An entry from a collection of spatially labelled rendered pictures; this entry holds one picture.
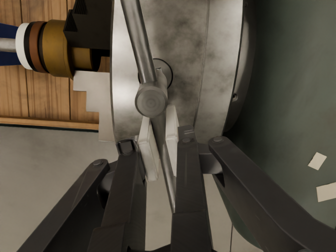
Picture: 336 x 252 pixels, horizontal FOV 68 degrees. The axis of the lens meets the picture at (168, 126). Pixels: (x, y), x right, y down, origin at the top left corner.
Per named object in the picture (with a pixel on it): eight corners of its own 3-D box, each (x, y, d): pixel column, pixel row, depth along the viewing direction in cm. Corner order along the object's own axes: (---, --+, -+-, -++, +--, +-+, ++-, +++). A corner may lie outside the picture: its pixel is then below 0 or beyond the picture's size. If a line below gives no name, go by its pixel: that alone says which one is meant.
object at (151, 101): (144, 63, 27) (130, 90, 16) (164, 58, 26) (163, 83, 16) (148, 82, 27) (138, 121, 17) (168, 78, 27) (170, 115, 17)
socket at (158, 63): (137, 59, 26) (134, 62, 24) (168, 52, 26) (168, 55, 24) (145, 89, 28) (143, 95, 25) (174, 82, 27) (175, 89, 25)
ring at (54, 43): (87, 14, 33) (16, 8, 32) (88, 85, 35) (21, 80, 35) (103, 24, 42) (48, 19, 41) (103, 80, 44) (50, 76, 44)
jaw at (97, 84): (147, 75, 37) (143, 153, 38) (149, 77, 42) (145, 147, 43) (72, 69, 36) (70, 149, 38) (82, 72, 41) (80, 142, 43)
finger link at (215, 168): (179, 160, 14) (231, 150, 14) (176, 126, 19) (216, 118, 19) (184, 181, 15) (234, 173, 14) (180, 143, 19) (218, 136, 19)
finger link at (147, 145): (158, 181, 17) (147, 183, 17) (159, 137, 23) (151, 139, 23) (148, 141, 16) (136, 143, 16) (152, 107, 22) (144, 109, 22)
